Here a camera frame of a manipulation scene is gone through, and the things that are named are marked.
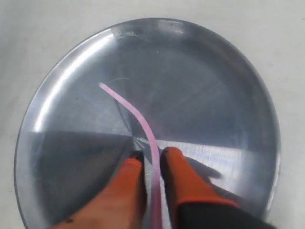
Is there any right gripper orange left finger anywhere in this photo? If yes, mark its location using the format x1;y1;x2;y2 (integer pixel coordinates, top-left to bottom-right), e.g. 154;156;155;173
50;155;145;229

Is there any right gripper orange-black right finger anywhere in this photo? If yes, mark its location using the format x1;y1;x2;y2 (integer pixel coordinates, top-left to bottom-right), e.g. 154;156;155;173
161;147;274;229

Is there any thin pink straw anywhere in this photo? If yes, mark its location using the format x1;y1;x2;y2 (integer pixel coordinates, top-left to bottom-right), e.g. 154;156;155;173
99;83;163;229

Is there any round silver metal plate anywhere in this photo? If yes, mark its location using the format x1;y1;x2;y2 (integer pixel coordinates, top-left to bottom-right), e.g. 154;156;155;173
14;18;280;229

